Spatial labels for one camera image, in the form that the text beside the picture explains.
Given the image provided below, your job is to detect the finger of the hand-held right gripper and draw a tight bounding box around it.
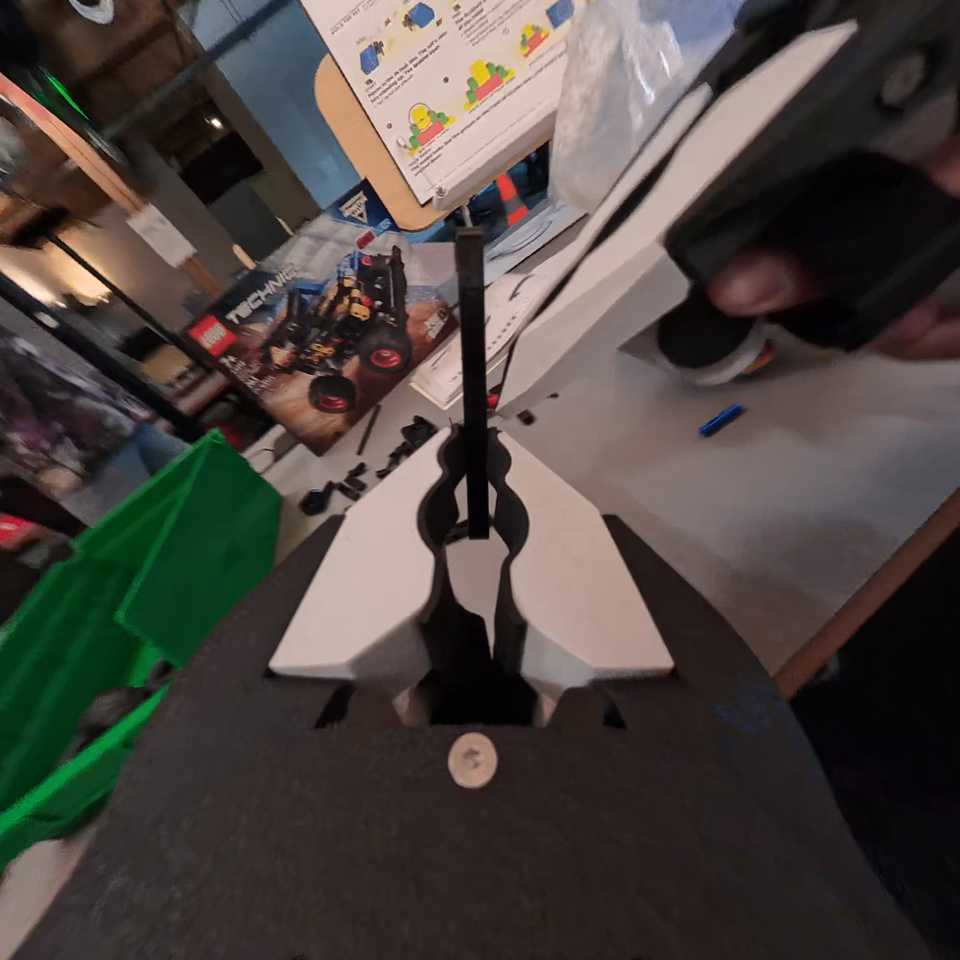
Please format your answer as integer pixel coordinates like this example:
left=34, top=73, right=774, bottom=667
left=551, top=82, right=715, bottom=290
left=496, top=21, right=860, bottom=415

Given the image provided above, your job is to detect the clear plastic bag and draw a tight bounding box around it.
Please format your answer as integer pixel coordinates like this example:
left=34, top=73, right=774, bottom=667
left=549, top=0, right=751, bottom=220

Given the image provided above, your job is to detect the round black white container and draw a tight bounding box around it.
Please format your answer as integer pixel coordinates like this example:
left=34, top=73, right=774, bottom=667
left=657, top=291, right=775, bottom=388

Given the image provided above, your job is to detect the long black lego beam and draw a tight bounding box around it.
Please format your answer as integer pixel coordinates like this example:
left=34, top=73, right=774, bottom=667
left=453, top=228, right=493, bottom=542

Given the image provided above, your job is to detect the printed instruction sheet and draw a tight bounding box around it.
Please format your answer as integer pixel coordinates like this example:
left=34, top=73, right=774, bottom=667
left=300, top=0, right=601, bottom=208

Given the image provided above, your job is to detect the green fabric bag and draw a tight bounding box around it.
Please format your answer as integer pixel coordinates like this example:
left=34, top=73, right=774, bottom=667
left=0, top=429, right=285, bottom=871

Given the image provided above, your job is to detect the wooden beam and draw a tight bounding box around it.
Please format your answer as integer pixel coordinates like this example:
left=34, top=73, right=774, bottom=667
left=0, top=71, right=226, bottom=297

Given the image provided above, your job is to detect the person's right hand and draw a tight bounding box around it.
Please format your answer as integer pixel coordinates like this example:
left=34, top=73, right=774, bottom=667
left=708, top=249, right=960, bottom=361

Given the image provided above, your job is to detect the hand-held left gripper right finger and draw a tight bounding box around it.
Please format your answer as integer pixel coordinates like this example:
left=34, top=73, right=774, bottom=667
left=489, top=427, right=676, bottom=725

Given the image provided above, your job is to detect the lego truck set box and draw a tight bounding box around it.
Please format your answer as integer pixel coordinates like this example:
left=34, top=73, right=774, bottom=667
left=180, top=178, right=460, bottom=457

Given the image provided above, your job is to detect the orange traffic cone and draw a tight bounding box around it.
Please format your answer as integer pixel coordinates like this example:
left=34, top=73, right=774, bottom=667
left=495, top=173, right=531, bottom=228

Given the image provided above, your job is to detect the white stand base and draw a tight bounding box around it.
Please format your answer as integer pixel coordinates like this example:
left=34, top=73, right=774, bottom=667
left=483, top=201, right=588, bottom=265

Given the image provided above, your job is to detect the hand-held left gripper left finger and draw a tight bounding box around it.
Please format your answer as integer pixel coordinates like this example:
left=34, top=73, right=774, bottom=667
left=268, top=427, right=460, bottom=725

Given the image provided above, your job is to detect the white paper note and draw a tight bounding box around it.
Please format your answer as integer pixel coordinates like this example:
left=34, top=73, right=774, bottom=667
left=126, top=203, right=198, bottom=269

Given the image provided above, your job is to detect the open lego instruction booklet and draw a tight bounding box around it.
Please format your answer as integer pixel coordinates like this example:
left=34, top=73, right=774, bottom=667
left=408, top=271, right=560, bottom=411

